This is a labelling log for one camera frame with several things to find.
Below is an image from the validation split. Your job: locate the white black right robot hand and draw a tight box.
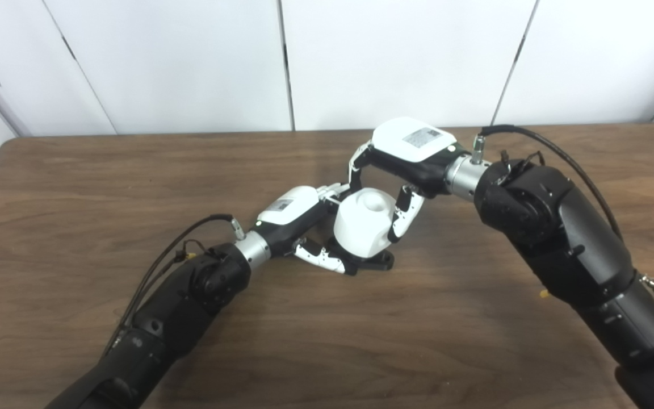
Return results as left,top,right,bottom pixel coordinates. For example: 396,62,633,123
349,117,471,244

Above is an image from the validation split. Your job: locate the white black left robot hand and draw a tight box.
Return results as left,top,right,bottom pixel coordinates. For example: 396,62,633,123
252,183,359,276

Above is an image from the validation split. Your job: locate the round white plastic piece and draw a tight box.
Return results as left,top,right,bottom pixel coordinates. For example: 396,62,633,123
334,189,400,259

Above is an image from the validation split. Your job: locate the black plastic holder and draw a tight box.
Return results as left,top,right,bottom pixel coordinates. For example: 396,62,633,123
327,239,396,276

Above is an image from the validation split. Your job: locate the thick black left wrist cable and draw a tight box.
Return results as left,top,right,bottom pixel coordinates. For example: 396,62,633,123
103,214,246,356

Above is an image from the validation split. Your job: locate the thick black wrist cable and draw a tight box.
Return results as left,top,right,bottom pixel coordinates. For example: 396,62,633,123
471,124,654,301
103,214,246,356

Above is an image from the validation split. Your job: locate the thick black right wrist cable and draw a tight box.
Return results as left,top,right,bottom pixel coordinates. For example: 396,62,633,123
471,124,654,301

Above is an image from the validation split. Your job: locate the thin black right arm wire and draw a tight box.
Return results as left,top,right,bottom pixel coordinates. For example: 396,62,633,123
497,149,546,182

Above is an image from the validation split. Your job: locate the thin wire with yellow plug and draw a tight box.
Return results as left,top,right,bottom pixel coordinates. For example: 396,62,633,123
117,239,208,336

